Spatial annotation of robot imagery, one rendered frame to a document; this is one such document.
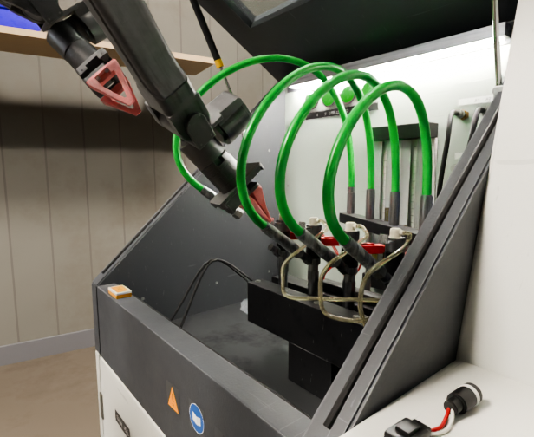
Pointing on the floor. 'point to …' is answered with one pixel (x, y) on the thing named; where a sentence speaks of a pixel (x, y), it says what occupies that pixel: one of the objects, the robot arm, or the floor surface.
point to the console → (520, 217)
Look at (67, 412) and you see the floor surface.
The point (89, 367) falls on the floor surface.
